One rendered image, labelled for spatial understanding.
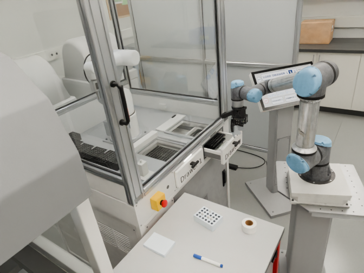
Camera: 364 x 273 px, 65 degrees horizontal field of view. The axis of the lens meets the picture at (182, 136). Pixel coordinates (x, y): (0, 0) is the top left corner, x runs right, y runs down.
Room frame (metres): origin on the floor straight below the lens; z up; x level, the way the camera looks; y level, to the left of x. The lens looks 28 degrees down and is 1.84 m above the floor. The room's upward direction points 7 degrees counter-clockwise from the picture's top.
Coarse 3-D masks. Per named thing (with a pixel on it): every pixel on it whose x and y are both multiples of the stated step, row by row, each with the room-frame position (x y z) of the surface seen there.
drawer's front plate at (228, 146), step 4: (236, 136) 1.62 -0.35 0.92; (240, 136) 1.67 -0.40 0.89; (232, 140) 1.57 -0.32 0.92; (236, 140) 1.62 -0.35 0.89; (240, 140) 1.67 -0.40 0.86; (228, 144) 1.52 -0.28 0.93; (232, 144) 1.57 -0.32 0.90; (240, 144) 1.67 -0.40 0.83; (224, 148) 1.48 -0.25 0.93; (228, 148) 1.52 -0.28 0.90; (232, 148) 1.57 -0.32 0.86; (236, 148) 1.61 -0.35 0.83; (220, 152) 1.47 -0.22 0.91; (224, 152) 1.48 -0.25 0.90; (228, 152) 1.52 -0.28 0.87; (232, 152) 1.57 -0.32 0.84; (220, 156) 1.47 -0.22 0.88; (224, 156) 1.47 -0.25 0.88; (224, 160) 1.47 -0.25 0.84
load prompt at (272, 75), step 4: (292, 68) 2.12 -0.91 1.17; (272, 72) 2.08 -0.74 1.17; (276, 72) 2.09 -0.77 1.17; (280, 72) 2.09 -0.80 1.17; (284, 72) 2.09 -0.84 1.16; (288, 72) 2.09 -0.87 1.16; (292, 72) 2.10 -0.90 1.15; (264, 76) 2.06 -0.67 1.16; (268, 76) 2.06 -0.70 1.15; (272, 76) 2.06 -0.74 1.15; (276, 76) 2.06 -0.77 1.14
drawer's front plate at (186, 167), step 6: (198, 150) 1.49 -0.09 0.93; (192, 156) 1.43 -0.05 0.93; (198, 156) 1.47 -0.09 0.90; (186, 162) 1.37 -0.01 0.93; (180, 168) 1.32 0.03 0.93; (186, 168) 1.36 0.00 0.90; (174, 174) 1.29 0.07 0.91; (180, 174) 1.31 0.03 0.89; (186, 174) 1.35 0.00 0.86; (180, 180) 1.30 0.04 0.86; (180, 186) 1.30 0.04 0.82
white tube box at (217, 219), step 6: (204, 210) 1.11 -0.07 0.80; (198, 216) 1.07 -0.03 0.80; (204, 216) 1.07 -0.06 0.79; (210, 216) 1.07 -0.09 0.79; (216, 216) 1.06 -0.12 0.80; (222, 216) 1.05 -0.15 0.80; (198, 222) 1.06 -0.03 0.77; (204, 222) 1.03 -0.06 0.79; (210, 222) 1.02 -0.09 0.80; (216, 222) 1.02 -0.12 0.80; (222, 222) 1.05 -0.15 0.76; (210, 228) 1.00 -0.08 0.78; (216, 228) 1.01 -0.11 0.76
